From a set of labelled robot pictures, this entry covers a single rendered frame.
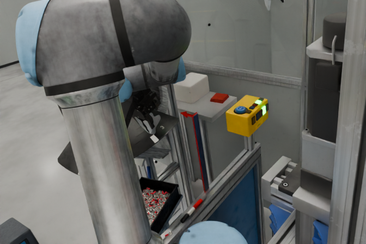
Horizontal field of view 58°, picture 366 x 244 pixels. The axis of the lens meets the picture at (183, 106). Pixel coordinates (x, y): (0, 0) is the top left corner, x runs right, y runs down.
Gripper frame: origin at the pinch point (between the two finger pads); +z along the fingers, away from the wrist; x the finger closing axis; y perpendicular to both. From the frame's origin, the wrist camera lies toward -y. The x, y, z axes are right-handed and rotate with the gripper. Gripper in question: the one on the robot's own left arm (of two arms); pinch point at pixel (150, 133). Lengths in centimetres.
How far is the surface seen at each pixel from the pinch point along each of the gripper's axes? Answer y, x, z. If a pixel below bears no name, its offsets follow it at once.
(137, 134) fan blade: -2.3, 4.7, 0.2
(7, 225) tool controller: -45, -11, -26
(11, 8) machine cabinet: 172, 535, 76
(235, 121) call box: 25.9, -14.8, 16.4
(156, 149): 2.6, 8.6, 16.6
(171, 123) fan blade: 7.1, -3.1, 1.8
